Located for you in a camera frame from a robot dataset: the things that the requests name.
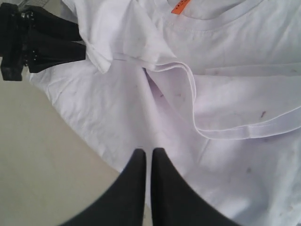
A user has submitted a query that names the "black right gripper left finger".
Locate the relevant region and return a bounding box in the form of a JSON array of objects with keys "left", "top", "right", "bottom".
[{"left": 62, "top": 149, "right": 146, "bottom": 226}]

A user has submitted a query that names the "white t-shirt red print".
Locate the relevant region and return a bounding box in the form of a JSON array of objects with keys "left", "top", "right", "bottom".
[{"left": 29, "top": 0, "right": 301, "bottom": 226}]

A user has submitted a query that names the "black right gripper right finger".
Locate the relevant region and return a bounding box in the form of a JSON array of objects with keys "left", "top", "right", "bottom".
[{"left": 150, "top": 148, "right": 237, "bottom": 226}]

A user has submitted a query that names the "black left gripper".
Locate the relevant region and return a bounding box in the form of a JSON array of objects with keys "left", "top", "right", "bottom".
[{"left": 0, "top": 4, "right": 86, "bottom": 81}]

